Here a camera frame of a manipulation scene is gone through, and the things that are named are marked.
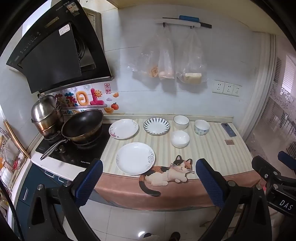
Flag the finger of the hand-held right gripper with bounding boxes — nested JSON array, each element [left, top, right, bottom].
[[277, 151, 296, 166], [251, 156, 281, 186]]

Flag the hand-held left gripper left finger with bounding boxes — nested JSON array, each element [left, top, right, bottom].
[[27, 159, 104, 241]]

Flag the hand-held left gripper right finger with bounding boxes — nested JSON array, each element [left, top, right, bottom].
[[196, 159, 273, 241]]

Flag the white bowl with dark rim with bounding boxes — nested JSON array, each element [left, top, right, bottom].
[[173, 115, 190, 130]]

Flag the black glass cooktop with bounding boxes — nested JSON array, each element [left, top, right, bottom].
[[35, 123, 111, 168]]

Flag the striped cat print mat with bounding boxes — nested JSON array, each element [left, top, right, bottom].
[[94, 118, 262, 208]]

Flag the patterned glass sliding door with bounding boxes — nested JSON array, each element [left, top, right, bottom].
[[239, 34, 296, 160]]

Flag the large white floral plate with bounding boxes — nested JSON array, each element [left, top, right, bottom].
[[116, 142, 156, 175]]

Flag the dark smartphone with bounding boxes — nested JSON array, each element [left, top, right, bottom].
[[221, 123, 237, 137]]

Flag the plain white bowl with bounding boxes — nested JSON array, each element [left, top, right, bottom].
[[170, 130, 190, 149]]

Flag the blue dotted white bowl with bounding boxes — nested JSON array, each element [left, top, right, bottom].
[[194, 119, 211, 136]]

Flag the dark blue kitchen cabinet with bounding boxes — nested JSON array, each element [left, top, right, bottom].
[[14, 162, 70, 234]]

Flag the small white floral plate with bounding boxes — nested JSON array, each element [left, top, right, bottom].
[[109, 119, 139, 140]]

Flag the blue striped white plate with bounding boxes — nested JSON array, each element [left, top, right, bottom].
[[143, 117, 170, 135]]

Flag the stainless steel steamer pot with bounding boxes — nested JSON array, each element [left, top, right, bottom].
[[31, 95, 65, 138]]

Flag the clear plastic bag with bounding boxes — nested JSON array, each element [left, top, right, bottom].
[[133, 27, 162, 79], [158, 27, 175, 80], [176, 28, 208, 84]]

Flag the black range hood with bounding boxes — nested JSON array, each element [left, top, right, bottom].
[[6, 6, 115, 94]]

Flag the black wok with handle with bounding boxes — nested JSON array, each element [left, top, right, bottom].
[[40, 109, 104, 161]]

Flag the wire storage rack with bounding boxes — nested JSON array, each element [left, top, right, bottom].
[[0, 119, 31, 202]]

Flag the colourful wall stickers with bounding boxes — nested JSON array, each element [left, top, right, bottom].
[[52, 83, 119, 114]]

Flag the white wall hook rack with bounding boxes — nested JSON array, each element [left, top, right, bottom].
[[155, 19, 201, 29]]

